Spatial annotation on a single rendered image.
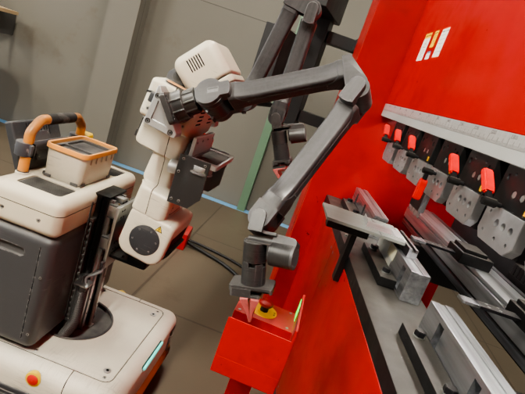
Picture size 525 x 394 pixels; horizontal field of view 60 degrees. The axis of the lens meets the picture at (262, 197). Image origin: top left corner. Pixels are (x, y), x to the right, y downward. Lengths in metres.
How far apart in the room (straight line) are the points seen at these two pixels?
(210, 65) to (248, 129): 3.16
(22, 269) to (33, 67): 3.99
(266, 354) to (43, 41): 4.63
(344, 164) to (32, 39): 3.87
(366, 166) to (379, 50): 0.57
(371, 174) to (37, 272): 1.60
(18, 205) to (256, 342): 0.83
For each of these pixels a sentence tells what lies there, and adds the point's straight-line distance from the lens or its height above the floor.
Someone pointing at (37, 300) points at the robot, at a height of 0.48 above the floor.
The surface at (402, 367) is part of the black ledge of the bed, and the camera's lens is 1.06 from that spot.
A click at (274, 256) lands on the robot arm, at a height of 0.98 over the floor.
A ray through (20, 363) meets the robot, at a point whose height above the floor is 0.26.
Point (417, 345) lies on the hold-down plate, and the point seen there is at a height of 0.90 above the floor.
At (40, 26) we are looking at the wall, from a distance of 5.37.
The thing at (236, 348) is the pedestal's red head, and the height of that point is 0.74.
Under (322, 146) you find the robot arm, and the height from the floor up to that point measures 1.23.
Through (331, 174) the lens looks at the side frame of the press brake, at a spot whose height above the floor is 0.98.
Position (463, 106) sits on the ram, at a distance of 1.43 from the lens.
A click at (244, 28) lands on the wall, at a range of 4.57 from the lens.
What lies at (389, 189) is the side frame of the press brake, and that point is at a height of 1.00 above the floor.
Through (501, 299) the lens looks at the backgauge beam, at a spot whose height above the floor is 0.98.
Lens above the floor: 1.35
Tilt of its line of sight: 15 degrees down
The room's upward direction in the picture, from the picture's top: 19 degrees clockwise
